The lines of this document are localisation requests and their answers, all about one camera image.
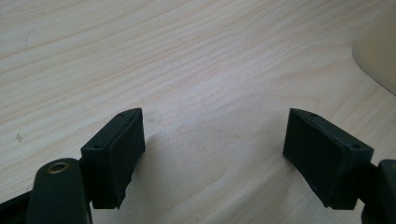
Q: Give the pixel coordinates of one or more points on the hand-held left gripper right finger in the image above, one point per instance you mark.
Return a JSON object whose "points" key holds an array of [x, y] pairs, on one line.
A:
{"points": [[323, 158]]}

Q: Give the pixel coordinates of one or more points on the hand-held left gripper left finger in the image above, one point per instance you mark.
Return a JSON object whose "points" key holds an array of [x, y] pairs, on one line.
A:
{"points": [[113, 158]]}

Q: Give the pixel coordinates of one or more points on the cream round container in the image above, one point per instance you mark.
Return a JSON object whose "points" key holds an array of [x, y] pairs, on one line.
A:
{"points": [[377, 53]]}

